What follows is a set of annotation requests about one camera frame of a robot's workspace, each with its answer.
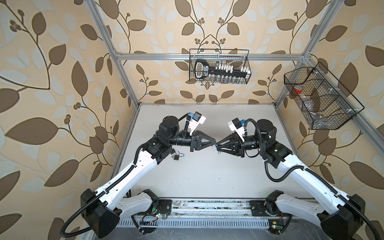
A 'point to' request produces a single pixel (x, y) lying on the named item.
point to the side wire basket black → (323, 101)
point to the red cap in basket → (297, 89)
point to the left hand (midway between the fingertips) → (215, 143)
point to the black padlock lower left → (177, 157)
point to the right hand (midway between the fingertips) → (218, 148)
